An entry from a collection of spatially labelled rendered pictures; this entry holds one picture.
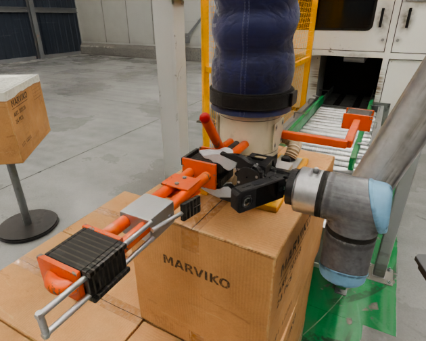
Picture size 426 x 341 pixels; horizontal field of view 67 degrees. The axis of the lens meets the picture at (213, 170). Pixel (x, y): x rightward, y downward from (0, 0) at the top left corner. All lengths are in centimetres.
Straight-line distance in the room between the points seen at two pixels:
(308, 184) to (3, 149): 180
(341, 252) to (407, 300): 151
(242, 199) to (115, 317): 67
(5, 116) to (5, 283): 99
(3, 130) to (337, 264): 182
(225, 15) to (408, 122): 45
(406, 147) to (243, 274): 41
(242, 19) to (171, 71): 154
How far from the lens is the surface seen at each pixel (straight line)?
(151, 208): 55
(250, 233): 73
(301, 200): 62
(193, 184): 62
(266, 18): 79
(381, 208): 61
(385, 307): 205
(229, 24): 80
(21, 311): 126
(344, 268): 68
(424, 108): 70
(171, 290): 93
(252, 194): 60
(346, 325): 189
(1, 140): 212
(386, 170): 73
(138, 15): 1272
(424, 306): 216
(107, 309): 116
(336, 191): 61
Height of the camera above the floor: 138
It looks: 26 degrees down
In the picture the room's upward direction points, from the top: straight up
